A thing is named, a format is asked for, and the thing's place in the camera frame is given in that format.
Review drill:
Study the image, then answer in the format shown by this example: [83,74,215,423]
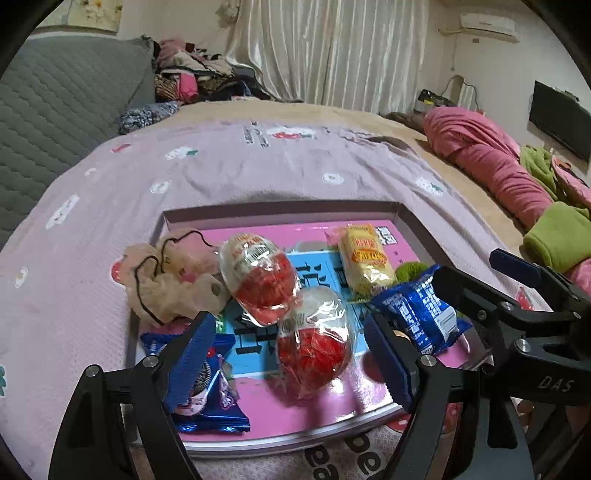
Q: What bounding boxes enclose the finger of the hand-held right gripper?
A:
[431,265,519,334]
[489,248,583,311]

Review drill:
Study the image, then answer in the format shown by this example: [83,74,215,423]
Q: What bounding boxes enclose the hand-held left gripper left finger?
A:
[48,311,218,480]

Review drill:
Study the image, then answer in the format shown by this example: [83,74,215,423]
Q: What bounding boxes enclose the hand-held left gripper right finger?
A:
[364,313,537,480]

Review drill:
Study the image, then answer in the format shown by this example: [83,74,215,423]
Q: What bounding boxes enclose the blue pink cookie packet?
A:
[141,330,251,435]

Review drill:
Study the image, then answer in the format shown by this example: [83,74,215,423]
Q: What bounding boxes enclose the blue white cookie packet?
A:
[372,277,472,356]

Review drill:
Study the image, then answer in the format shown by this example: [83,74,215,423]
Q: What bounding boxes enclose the green fuzzy hair ring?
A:
[394,261,430,285]

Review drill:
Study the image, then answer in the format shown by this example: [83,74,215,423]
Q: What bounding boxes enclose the red candy bag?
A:
[276,286,358,402]
[219,233,301,326]

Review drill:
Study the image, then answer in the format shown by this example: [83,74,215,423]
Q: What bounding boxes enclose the beige hair scrunchie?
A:
[122,229,232,326]

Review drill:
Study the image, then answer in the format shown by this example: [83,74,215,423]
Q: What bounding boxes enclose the yellow snack packet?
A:
[339,224,398,296]

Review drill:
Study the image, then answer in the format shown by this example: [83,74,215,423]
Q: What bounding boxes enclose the grey shallow cardboard box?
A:
[124,200,523,458]

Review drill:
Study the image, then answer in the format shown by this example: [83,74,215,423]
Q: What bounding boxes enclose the green fleece blanket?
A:
[519,144,591,273]

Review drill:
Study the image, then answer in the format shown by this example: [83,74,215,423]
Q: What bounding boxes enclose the pink floral quilt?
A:
[549,154,591,209]

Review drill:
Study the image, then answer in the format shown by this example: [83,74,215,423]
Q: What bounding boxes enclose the pink blue book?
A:
[134,219,491,439]

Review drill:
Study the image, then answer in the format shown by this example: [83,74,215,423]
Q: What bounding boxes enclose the pink fleece blanket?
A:
[422,106,591,296]

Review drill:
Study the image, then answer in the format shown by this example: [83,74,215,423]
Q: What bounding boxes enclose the black television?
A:
[527,80,591,162]

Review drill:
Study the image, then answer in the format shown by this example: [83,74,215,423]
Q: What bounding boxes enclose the table mirror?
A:
[443,74,476,112]

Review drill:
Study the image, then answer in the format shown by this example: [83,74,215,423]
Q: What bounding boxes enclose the dark bag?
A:
[416,89,447,114]

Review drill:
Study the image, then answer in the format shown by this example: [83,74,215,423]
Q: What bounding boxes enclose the purple printed blanket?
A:
[0,117,555,480]

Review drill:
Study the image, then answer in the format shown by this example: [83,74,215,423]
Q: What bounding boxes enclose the white air conditioner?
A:
[459,13,518,44]

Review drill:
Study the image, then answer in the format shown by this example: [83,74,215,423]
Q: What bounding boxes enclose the blue patterned cloth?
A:
[117,102,181,136]

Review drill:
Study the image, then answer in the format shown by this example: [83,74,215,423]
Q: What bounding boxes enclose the white curtains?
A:
[224,0,433,116]

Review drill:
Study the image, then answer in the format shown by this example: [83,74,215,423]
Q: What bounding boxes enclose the pile of clothes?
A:
[152,37,304,105]

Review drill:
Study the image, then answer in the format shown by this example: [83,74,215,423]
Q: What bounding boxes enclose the grey quilted sofa cover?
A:
[0,34,158,250]

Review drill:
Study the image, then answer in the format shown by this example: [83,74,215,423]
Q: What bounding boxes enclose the floral wall poster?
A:
[67,0,125,33]

